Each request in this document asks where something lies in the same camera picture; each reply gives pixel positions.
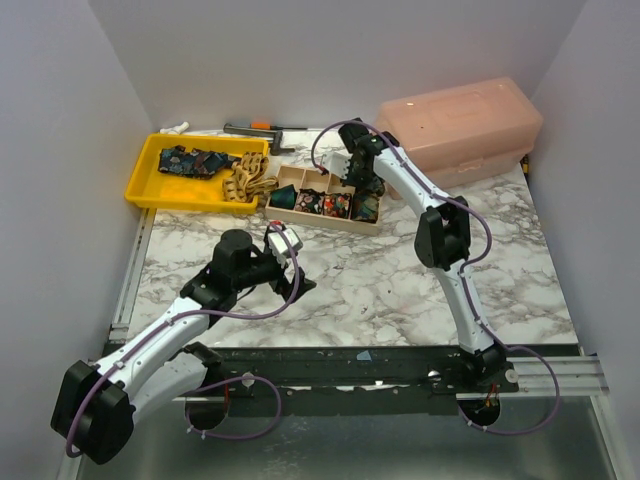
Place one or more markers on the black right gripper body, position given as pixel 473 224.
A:
pixel 367 182

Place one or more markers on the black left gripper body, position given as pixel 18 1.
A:
pixel 263 269

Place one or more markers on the paisley flamingo patterned tie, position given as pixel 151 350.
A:
pixel 376 188

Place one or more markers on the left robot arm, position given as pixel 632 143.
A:
pixel 98 405

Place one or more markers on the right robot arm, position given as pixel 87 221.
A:
pixel 442 242

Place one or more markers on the green feather rolled tie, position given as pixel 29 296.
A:
pixel 365 208

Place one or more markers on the red floral rolled tie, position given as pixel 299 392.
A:
pixel 337 205

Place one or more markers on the wooden compartment organizer box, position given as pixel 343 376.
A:
pixel 307 178

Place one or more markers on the black floral rolled tie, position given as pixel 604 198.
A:
pixel 310 201

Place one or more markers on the dark green rolled tie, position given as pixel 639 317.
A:
pixel 284 197

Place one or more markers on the beige beetle patterned tie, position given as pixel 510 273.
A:
pixel 249 178

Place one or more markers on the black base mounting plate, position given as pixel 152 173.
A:
pixel 247 382

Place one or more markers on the pink translucent plastic box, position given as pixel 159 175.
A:
pixel 464 134

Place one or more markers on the navy floral patterned tie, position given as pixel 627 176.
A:
pixel 193 164

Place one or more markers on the yellow plastic tray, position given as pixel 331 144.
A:
pixel 149 188

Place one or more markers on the white plastic piece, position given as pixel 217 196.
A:
pixel 176 130

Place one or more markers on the orange handled tool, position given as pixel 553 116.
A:
pixel 259 128

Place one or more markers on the aluminium rail frame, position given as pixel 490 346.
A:
pixel 99 404

